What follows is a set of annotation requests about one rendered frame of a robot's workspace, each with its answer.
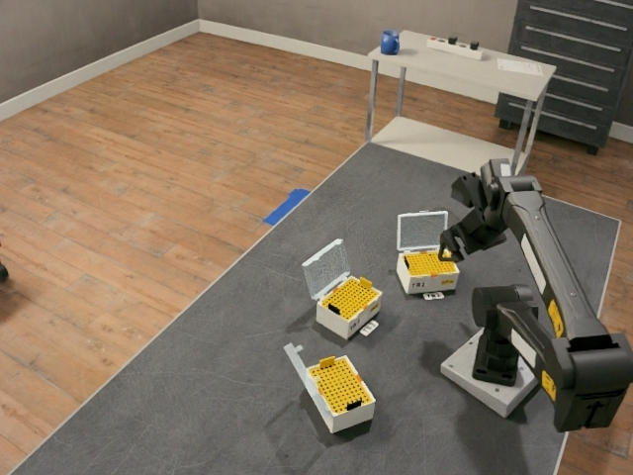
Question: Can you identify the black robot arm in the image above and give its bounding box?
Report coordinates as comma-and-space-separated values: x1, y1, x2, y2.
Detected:
450, 158, 633, 432

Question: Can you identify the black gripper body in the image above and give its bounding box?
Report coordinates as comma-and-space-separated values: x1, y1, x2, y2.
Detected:
441, 208, 506, 255

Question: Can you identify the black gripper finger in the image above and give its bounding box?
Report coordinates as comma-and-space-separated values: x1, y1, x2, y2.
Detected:
437, 234, 465, 263

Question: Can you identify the white pipette tip box with clear lid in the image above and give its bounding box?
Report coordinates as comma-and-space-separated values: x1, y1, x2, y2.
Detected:
397, 211, 459, 294

